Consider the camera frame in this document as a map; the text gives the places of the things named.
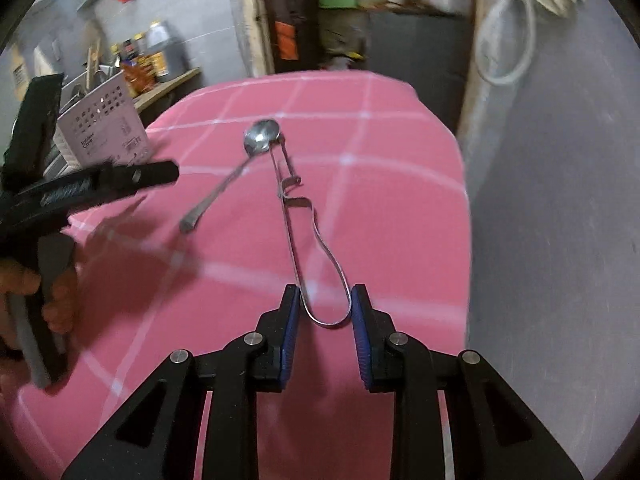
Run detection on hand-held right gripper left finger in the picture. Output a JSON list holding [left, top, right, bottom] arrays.
[[60, 284, 302, 480]]

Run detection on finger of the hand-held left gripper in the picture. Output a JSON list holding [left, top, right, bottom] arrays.
[[107, 159, 180, 192]]

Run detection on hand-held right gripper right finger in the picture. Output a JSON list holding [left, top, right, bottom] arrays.
[[350, 284, 583, 480]]

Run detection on white plastic utensil holder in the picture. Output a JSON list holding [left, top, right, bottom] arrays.
[[52, 68, 155, 172]]

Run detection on large long-handled steel spoon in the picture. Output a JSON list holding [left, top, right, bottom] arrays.
[[179, 118, 281, 234]]

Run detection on steel tongs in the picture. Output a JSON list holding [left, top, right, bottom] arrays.
[[270, 135, 353, 330]]

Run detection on person's left hand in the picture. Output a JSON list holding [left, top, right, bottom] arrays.
[[0, 256, 80, 362]]

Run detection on pink checked tablecloth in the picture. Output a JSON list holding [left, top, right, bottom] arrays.
[[0, 70, 474, 480]]

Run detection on wooden counter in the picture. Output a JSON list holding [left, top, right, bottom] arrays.
[[132, 67, 202, 111]]

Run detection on orange snack packet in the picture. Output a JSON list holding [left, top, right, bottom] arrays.
[[122, 57, 169, 94]]

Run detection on orange sign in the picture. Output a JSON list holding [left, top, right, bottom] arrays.
[[274, 22, 297, 61]]

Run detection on grey cabinet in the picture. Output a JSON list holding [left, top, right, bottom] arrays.
[[367, 9, 472, 132]]

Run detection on white hose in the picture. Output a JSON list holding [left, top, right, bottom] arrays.
[[472, 0, 539, 86]]

